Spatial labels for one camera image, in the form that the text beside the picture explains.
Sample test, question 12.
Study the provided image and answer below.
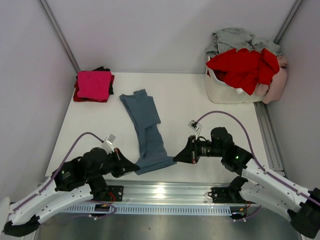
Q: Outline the corner aluminium profile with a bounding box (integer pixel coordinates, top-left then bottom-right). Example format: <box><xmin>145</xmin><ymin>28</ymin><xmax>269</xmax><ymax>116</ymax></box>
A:
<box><xmin>37</xmin><ymin>0</ymin><xmax>81</xmax><ymax>73</ymax></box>
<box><xmin>273</xmin><ymin>0</ymin><xmax>305</xmax><ymax>45</ymax></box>

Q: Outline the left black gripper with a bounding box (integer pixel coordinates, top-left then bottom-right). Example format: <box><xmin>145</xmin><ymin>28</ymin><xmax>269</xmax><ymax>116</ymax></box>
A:
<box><xmin>86</xmin><ymin>147</ymin><xmax>140</xmax><ymax>180</ymax></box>

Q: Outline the right corner aluminium profile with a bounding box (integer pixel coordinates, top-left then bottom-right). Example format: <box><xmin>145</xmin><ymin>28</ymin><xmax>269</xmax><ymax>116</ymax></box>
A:
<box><xmin>273</xmin><ymin>0</ymin><xmax>305</xmax><ymax>45</ymax></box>

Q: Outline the white slotted cable duct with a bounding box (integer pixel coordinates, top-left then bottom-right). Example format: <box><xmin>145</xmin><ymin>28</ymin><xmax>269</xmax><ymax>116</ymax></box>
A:
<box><xmin>62</xmin><ymin>203</ymin><xmax>232</xmax><ymax>216</ymax></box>

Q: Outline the right side aluminium rail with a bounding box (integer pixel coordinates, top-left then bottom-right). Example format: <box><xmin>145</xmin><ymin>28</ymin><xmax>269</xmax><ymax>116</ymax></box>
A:
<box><xmin>254</xmin><ymin>101</ymin><xmax>287</xmax><ymax>177</ymax></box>

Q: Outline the folded pink t shirt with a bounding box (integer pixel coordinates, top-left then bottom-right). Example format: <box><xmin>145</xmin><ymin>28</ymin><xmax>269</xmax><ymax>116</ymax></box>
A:
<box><xmin>76</xmin><ymin>70</ymin><xmax>112</xmax><ymax>100</ymax></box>

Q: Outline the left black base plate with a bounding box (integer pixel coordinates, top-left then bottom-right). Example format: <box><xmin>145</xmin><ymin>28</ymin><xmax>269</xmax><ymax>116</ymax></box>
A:
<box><xmin>104</xmin><ymin>185</ymin><xmax>124</xmax><ymax>203</ymax></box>

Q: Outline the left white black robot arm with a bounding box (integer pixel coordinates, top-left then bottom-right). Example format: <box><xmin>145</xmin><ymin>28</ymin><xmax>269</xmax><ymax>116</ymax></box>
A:
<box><xmin>3</xmin><ymin>147</ymin><xmax>139</xmax><ymax>237</ymax></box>

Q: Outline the blue grey t shirt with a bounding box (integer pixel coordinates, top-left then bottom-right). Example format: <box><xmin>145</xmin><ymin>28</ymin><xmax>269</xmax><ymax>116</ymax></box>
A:
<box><xmin>119</xmin><ymin>89</ymin><xmax>176</xmax><ymax>175</ymax></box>

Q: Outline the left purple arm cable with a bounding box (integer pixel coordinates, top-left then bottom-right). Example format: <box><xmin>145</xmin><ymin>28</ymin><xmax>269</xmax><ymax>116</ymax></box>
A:
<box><xmin>11</xmin><ymin>132</ymin><xmax>118</xmax><ymax>221</ymax></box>

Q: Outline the light pink t shirt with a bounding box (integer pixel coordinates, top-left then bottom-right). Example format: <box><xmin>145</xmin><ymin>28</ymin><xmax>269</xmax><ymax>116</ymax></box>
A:
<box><xmin>254</xmin><ymin>55</ymin><xmax>288</xmax><ymax>104</ymax></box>

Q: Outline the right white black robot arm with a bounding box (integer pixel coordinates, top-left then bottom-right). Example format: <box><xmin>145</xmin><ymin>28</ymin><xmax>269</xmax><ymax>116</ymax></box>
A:
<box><xmin>173</xmin><ymin>127</ymin><xmax>320</xmax><ymax>239</ymax></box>

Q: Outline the left corner aluminium profile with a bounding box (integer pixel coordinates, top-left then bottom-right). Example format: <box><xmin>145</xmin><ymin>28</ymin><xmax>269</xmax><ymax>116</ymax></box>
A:
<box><xmin>37</xmin><ymin>0</ymin><xmax>81</xmax><ymax>73</ymax></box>

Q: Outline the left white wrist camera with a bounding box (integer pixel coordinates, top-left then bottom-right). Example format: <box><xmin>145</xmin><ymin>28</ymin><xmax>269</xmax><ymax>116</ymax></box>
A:
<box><xmin>101</xmin><ymin>134</ymin><xmax>116</xmax><ymax>154</ymax></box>

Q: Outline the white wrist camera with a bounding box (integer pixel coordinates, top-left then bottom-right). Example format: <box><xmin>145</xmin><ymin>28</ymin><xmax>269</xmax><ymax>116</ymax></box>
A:
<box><xmin>101</xmin><ymin>134</ymin><xmax>116</xmax><ymax>154</ymax></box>
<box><xmin>188</xmin><ymin>120</ymin><xmax>202</xmax><ymax>138</ymax></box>

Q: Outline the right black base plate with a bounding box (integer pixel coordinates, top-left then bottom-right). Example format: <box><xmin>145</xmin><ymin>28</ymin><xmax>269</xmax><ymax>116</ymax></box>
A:
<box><xmin>207</xmin><ymin>187</ymin><xmax>244</xmax><ymax>204</ymax></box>

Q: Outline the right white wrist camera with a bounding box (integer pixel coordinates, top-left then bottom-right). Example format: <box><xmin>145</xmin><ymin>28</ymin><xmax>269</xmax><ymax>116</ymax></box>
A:
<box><xmin>188</xmin><ymin>120</ymin><xmax>202</xmax><ymax>138</ymax></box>

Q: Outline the aluminium mounting rail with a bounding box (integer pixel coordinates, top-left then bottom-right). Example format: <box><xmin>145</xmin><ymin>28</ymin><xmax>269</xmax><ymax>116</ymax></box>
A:
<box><xmin>37</xmin><ymin>181</ymin><xmax>276</xmax><ymax>207</ymax></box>

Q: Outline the folded black t shirt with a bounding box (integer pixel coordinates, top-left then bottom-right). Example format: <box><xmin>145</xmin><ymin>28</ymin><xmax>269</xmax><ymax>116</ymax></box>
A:
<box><xmin>73</xmin><ymin>66</ymin><xmax>115</xmax><ymax>96</ymax></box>

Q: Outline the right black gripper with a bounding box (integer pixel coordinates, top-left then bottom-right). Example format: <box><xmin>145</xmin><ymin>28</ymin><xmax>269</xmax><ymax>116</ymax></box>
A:
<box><xmin>174</xmin><ymin>134</ymin><xmax>224</xmax><ymax>164</ymax></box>

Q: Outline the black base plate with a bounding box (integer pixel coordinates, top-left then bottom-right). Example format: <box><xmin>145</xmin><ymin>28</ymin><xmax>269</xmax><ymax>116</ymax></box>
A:
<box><xmin>104</xmin><ymin>185</ymin><xmax>124</xmax><ymax>203</ymax></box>
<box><xmin>207</xmin><ymin>187</ymin><xmax>244</xmax><ymax>204</ymax></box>

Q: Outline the white plastic laundry basket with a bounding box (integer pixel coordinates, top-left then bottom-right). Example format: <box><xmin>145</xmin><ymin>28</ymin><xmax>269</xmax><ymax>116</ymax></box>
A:
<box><xmin>204</xmin><ymin>67</ymin><xmax>263</xmax><ymax>104</ymax></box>

